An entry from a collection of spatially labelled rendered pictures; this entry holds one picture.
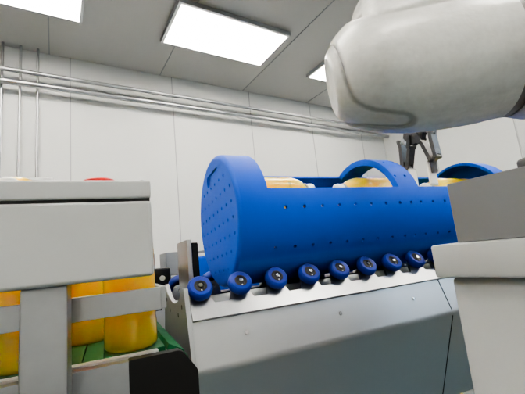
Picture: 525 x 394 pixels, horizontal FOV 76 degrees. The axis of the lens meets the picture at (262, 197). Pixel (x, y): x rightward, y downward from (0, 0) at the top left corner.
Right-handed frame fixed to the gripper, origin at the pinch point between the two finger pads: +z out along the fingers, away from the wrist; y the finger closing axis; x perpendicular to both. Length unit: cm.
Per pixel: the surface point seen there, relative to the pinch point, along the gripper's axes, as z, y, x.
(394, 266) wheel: 23.7, -12.5, 29.4
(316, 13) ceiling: -222, 182, -111
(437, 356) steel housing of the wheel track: 45, -12, 20
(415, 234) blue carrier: 17.0, -12.7, 21.5
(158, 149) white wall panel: -120, 339, 31
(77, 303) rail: 22, -21, 91
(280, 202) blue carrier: 9, -15, 58
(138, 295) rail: 22, -21, 84
